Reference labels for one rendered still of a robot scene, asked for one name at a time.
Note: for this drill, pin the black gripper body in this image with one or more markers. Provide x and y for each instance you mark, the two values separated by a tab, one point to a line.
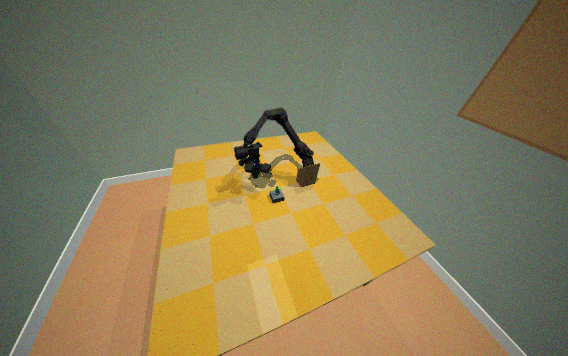
263	167

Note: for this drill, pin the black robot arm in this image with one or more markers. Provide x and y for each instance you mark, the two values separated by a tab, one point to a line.
280	115

